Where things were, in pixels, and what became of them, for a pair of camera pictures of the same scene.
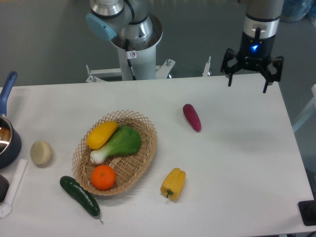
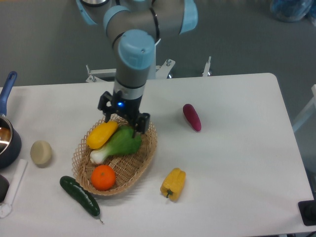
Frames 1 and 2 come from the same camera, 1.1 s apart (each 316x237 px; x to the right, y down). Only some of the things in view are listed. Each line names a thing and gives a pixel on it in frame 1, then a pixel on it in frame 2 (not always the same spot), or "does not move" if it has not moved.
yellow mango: x=101 y=134 does not move
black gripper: x=255 y=53 → x=128 y=108
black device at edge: x=307 y=210 does not move
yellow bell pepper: x=174 y=184 does not move
